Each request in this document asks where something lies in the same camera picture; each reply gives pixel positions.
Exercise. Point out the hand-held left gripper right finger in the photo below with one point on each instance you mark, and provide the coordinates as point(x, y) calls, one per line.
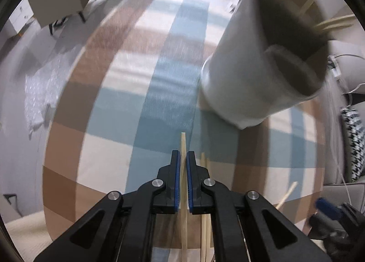
point(189, 185)

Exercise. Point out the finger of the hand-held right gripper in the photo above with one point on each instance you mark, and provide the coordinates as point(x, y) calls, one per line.
point(328, 207)
point(318, 225)

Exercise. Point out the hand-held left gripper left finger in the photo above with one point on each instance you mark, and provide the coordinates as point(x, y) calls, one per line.
point(177, 185)

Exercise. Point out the white two-compartment utensil holder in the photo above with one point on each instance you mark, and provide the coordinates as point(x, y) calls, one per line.
point(251, 79)

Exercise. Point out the black white houndstooth pillow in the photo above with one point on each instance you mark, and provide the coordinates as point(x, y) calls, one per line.
point(355, 142)

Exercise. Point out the blue brown checkered tablecloth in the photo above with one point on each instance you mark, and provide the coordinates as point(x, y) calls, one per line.
point(119, 125)

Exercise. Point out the cream rug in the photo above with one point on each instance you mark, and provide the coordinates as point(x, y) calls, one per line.
point(24, 233)

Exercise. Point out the clear bubble wrap sheet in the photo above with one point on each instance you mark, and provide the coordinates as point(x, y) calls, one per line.
point(40, 93)

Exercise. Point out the white drawer cabinet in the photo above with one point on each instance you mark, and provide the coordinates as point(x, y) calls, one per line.
point(17, 18)

